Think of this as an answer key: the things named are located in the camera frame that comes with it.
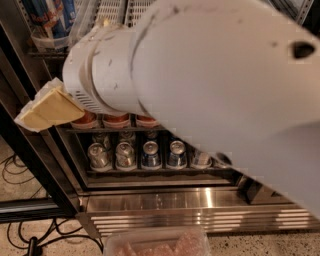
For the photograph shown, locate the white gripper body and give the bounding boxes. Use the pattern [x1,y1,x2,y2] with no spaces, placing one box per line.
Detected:
[63,25,146,116]

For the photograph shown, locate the blue silver redbull can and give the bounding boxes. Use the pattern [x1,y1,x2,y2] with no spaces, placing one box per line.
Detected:
[22,0,76,39]

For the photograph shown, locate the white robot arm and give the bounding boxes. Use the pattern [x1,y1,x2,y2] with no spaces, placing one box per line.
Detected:
[16,0,320,217]

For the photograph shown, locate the clear shelf tray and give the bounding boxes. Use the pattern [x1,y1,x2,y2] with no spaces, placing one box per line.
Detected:
[124,0,156,27]
[77,0,128,34]

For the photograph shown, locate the front left coca-cola can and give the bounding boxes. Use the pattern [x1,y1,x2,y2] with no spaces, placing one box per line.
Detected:
[71,111,99,129]

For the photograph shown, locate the coca-cola can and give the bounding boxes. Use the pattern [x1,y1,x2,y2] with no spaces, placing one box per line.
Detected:
[71,111,99,129]
[102,114,130,129]
[136,115,159,128]

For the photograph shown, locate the front middle coca-cola can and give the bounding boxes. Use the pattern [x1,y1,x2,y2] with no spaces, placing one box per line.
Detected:
[102,114,130,129]

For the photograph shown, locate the front right coca-cola can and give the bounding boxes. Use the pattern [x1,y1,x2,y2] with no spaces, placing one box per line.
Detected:
[136,115,159,128]

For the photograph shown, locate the left silver can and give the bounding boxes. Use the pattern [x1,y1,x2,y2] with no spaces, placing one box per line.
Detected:
[87,143,112,172]

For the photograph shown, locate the left blue can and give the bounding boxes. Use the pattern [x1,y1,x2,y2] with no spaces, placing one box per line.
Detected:
[141,141,161,170]

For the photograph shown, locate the right blue can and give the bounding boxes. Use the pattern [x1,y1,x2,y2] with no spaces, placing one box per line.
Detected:
[167,140,187,170]

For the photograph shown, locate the left brown drink bottle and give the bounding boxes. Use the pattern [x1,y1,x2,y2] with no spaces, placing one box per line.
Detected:
[191,149,212,169]

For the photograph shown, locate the brown drink bottle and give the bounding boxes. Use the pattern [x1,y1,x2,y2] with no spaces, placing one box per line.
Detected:
[215,152,232,168]
[191,149,212,169]

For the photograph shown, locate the right brown drink bottle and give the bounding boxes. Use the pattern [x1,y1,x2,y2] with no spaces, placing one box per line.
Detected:
[215,152,232,168]

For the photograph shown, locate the clear plastic container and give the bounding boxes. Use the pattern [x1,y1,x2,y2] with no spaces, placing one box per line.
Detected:
[103,226,211,256]

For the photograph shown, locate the black floor cables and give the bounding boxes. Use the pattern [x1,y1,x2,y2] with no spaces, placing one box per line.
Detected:
[0,153,104,256]

